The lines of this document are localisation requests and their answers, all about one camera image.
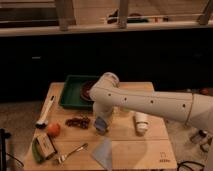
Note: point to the green plastic tray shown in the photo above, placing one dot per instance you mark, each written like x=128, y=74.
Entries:
x=70, y=96

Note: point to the white handled brush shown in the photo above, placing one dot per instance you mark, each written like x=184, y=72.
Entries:
x=43, y=121

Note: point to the white plastic cup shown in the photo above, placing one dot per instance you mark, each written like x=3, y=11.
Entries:
x=141, y=122

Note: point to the brown dried chili bunch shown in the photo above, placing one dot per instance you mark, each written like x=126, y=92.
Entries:
x=82, y=122

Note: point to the silver metal fork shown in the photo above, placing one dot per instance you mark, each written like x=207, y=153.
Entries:
x=63, y=157

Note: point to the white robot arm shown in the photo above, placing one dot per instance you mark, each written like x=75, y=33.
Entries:
x=193, y=109

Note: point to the dark red bowl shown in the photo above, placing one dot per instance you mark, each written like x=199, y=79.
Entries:
x=85, y=89

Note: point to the blue sponge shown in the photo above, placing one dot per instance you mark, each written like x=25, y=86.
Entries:
x=100, y=125

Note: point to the green cucumber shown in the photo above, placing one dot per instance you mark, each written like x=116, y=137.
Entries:
x=37, y=156

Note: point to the black stand left edge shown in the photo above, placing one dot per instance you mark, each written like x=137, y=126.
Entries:
x=3, y=136

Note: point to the wooden table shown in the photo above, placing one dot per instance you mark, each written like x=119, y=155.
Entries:
x=129, y=150

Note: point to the orange fruit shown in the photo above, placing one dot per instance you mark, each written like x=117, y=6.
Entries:
x=53, y=129

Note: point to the bottles cluster on floor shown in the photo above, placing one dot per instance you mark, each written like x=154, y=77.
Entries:
x=199, y=136

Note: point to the blue folded cloth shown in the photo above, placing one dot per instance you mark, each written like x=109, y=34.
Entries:
x=103, y=154

